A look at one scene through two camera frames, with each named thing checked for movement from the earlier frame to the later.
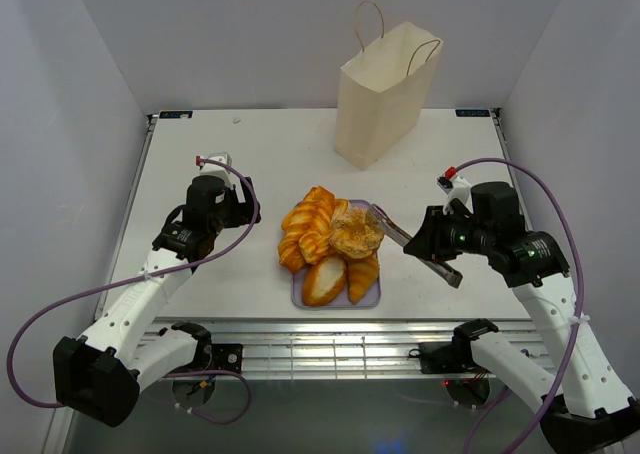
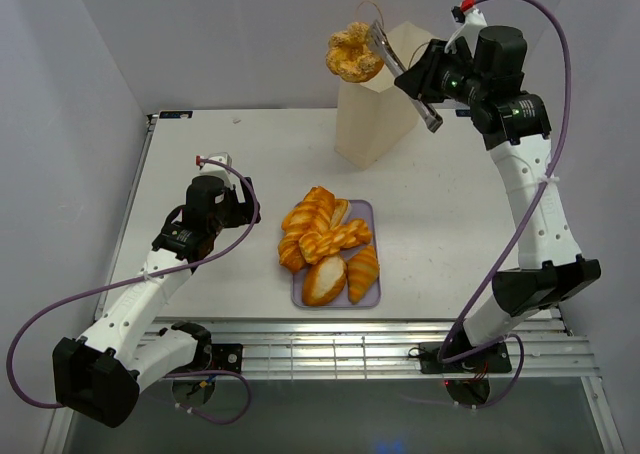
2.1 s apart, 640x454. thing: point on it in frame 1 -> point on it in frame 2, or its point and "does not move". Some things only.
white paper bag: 380,93 does not move
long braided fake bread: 312,214 does not move
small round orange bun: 290,255 does not move
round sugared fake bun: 355,234 -> 351,55
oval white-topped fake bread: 323,280 does not move
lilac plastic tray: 371,299 does not move
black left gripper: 243,211 does not move
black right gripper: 428,239 -> 419,78
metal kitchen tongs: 389,228 -> 380,41
